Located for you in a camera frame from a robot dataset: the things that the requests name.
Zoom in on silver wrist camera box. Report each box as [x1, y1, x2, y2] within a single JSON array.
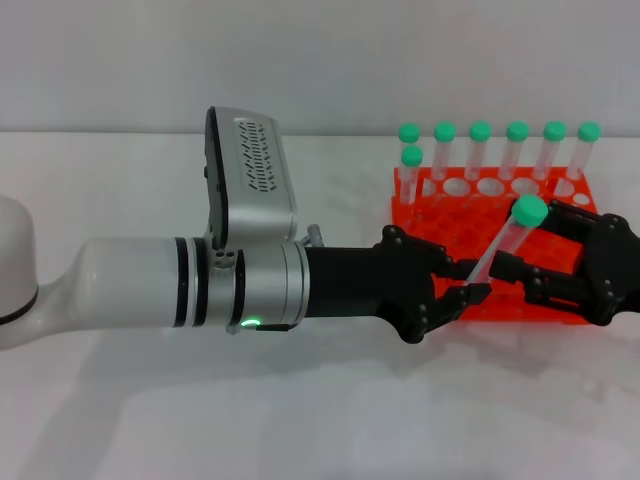
[[203, 105, 300, 251]]

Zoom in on clear test tube green cap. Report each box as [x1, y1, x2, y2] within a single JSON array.
[[464, 121, 493, 182], [401, 145, 425, 214], [564, 121, 602, 184], [466, 194, 550, 287], [530, 120, 568, 183], [398, 122, 422, 151], [430, 122, 457, 182], [498, 121, 531, 182]]

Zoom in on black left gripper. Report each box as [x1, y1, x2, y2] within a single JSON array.
[[304, 224, 495, 346]]

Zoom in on orange plastic test tube rack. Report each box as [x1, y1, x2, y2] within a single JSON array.
[[389, 166, 601, 326]]

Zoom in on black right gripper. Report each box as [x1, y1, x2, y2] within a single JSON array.
[[491, 197, 640, 328]]

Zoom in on silver cable connector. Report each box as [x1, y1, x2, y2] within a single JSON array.
[[298, 224, 327, 250]]

